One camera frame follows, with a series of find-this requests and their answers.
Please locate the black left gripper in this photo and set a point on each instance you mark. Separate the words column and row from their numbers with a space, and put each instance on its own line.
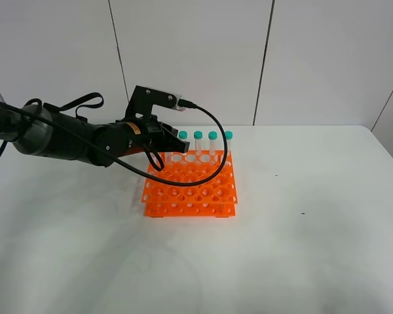
column 134, row 136

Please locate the row tube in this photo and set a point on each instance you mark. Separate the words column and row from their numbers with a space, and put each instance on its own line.
column 198, row 142
column 229, row 137
column 183, row 135
column 212, row 136

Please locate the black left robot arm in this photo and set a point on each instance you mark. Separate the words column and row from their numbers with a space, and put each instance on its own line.
column 42, row 129

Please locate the orange test tube rack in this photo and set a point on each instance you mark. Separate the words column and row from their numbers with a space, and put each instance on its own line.
column 215, row 198

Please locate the green-capped test tube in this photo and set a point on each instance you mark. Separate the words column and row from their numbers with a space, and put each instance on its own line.
column 168, row 158

